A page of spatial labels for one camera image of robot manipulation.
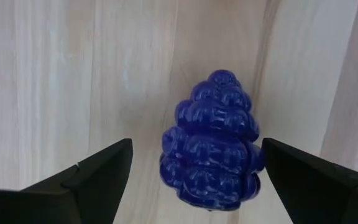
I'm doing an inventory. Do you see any purple toy grape bunch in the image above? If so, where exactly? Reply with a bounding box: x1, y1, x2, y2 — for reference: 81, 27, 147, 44
159, 68, 266, 212

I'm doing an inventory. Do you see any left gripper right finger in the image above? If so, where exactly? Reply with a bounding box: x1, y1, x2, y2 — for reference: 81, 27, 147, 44
261, 138, 358, 224

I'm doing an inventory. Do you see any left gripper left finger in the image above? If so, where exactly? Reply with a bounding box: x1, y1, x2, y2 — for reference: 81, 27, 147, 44
20, 138, 134, 224

